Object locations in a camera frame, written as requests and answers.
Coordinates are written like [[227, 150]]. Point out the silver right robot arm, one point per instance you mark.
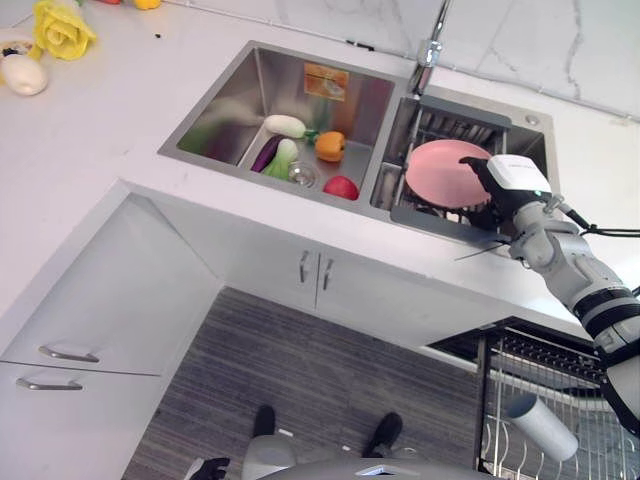
[[575, 265]]

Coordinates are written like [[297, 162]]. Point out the white drawer front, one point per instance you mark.
[[115, 280], [75, 430]]

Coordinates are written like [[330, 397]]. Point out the small black wall fitting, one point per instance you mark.
[[361, 45]]

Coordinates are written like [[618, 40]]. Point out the white cabinet door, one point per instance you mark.
[[390, 300], [270, 260]]

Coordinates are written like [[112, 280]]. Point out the grey sink drainer basket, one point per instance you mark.
[[430, 120]]

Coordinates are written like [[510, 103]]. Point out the red toy vegetable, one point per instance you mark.
[[110, 1]]

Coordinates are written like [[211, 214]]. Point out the round steel sink button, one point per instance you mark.
[[530, 120]]

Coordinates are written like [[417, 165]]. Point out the green toy bok choy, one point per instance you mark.
[[281, 161]]

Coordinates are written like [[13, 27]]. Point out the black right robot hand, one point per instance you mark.
[[515, 175]]

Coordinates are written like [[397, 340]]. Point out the dark robot foot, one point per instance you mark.
[[385, 435], [264, 422]]

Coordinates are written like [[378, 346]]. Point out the silver robot body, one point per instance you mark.
[[320, 470]]

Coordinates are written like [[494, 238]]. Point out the dark left robot foot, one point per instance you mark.
[[264, 422]]

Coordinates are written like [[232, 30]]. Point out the orange sticker label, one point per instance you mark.
[[326, 82]]

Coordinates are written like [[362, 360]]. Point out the stainless steel double sink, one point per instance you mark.
[[235, 105]]

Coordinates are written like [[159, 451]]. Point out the white cylindrical cup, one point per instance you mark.
[[542, 427]]

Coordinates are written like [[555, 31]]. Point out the red toy apple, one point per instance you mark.
[[341, 188]]

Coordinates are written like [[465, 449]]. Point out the white dish with toys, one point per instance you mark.
[[12, 44]]

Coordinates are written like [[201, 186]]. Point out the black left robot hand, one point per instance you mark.
[[210, 469]]

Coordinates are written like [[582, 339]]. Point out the dark right robot foot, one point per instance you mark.
[[385, 435]]

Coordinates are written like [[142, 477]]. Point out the yellow toy cabbage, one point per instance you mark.
[[62, 30]]

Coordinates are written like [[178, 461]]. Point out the yellow toy pepper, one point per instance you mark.
[[147, 4]]

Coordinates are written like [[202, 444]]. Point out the purple toy eggplant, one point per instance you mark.
[[265, 155]]

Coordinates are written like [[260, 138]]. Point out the steel sink drain strainer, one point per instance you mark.
[[303, 175]]

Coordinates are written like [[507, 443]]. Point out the thin dark stick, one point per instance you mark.
[[482, 251]]

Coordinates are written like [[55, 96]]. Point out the white toy radish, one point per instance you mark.
[[284, 125]]

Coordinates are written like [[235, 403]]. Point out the pink round plate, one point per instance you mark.
[[440, 172]]

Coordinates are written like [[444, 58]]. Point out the white egg-shaped toy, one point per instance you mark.
[[24, 75]]

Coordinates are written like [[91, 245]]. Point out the orange toy bell pepper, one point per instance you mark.
[[330, 146]]

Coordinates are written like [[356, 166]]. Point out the chrome kitchen faucet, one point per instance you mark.
[[429, 50]]

